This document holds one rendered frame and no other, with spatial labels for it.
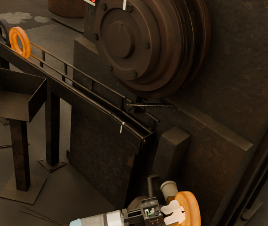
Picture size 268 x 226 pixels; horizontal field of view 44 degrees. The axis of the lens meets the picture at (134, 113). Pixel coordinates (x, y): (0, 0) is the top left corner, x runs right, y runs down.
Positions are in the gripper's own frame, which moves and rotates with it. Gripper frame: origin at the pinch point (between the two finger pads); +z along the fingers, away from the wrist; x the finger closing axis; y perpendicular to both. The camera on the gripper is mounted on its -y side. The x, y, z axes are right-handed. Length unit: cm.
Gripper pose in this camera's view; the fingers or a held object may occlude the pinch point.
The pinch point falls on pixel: (187, 212)
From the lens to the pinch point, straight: 110.1
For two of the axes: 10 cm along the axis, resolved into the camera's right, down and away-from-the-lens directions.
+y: -1.4, -7.6, -6.3
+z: 9.7, -2.2, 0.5
